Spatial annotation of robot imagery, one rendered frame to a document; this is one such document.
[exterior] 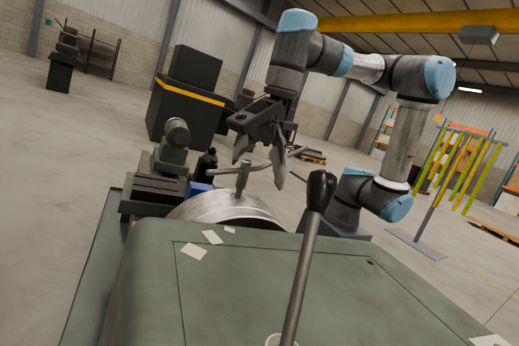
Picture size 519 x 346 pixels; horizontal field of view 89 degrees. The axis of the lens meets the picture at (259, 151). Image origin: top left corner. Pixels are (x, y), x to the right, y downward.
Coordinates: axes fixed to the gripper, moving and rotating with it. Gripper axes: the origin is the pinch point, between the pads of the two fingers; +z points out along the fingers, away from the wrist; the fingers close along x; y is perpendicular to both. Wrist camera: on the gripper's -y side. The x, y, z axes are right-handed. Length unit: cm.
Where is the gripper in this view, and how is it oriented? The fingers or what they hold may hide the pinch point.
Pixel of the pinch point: (252, 178)
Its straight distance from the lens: 59.6
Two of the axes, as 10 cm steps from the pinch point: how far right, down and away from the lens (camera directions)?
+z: -2.4, 9.4, 2.3
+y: 6.5, -0.2, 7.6
